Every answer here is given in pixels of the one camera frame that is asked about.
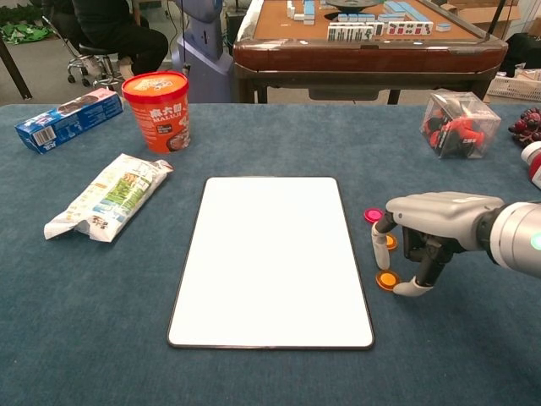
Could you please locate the brown cardboard box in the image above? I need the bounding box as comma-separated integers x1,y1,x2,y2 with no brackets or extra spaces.
447,0,522,26

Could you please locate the blue cookie box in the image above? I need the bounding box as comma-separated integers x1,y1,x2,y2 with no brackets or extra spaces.
14,87,124,156

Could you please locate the blue mahjong tile stack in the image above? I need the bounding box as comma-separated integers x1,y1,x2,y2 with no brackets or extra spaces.
286,0,316,23
383,1,419,16

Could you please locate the black slanted table leg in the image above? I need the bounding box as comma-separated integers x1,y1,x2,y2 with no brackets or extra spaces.
0,36,33,101

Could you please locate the blue table cloth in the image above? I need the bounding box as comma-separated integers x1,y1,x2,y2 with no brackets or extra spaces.
0,103,541,406

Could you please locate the black swivel stool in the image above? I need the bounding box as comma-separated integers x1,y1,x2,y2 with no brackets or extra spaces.
41,15,126,90

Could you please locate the blue robot base housing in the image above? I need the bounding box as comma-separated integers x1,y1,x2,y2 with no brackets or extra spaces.
171,0,234,104

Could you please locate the orange instant noodle cup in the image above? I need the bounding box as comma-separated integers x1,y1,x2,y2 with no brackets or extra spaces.
121,71,192,155

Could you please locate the black bag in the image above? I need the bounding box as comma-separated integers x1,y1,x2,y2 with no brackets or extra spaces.
500,32,541,78

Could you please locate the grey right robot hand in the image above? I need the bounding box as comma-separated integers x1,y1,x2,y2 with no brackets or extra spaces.
370,191,505,298

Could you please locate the brown mahjong table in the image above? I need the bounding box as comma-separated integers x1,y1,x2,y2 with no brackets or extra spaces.
232,0,510,106

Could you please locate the white plastic basket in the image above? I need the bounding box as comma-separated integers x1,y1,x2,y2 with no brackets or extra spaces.
486,74,541,102

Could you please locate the row of blue-backed mahjong tiles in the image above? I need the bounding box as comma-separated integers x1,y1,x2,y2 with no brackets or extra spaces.
337,12,407,23

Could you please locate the row of face-up mahjong tiles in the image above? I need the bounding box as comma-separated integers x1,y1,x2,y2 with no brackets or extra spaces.
327,20,435,42

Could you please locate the clear box with red toy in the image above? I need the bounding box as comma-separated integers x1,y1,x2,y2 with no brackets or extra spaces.
418,89,502,160

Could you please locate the white rectangular board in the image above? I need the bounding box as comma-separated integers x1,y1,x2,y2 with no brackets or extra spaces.
167,176,375,351

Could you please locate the green foliage pile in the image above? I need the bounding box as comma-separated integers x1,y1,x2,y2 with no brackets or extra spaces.
0,20,56,46

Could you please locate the white snack bag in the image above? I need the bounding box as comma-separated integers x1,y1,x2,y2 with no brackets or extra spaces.
43,152,175,244

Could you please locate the black tripod stand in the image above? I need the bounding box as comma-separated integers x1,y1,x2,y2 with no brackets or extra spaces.
481,0,508,43

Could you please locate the dark red grape bunch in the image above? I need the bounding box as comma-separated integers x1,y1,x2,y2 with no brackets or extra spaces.
508,107,541,147

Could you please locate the seated person in black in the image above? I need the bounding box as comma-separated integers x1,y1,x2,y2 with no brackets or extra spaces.
54,0,169,77

